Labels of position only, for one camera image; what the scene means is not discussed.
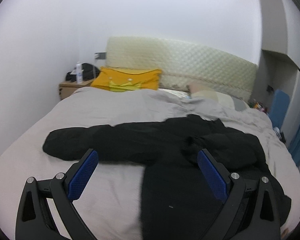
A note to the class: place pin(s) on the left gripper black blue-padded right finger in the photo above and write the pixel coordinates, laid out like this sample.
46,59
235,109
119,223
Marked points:
231,189

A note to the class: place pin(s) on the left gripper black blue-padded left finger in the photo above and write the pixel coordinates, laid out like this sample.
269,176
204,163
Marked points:
34,218

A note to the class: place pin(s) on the black coat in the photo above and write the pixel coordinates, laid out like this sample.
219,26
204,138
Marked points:
176,201

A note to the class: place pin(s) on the grey duvet on bed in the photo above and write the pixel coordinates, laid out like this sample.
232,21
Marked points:
110,202

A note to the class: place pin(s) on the small items on side table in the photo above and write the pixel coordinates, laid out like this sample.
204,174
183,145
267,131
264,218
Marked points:
261,107

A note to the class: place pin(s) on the grey white wardrobe cabinet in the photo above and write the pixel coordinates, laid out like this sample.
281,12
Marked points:
279,62

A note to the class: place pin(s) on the beige grey patchwork pillow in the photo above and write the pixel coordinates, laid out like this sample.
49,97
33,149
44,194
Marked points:
200,91

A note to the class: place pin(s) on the wooden nightstand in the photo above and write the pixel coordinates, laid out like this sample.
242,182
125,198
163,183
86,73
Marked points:
67,88

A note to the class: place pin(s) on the patterned bed sheet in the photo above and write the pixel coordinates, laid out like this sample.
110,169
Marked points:
174,94

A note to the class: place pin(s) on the black bag on nightstand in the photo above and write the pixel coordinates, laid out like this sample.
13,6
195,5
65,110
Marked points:
89,72

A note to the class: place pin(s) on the white spray bottle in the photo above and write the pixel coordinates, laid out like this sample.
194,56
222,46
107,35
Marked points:
79,77

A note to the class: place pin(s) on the cream quilted headboard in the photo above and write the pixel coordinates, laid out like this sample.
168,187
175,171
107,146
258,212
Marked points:
182,63

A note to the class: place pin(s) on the yellow crown pillow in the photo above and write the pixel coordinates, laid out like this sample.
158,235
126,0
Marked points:
124,79

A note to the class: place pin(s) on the wall socket panel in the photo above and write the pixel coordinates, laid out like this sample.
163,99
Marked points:
100,56

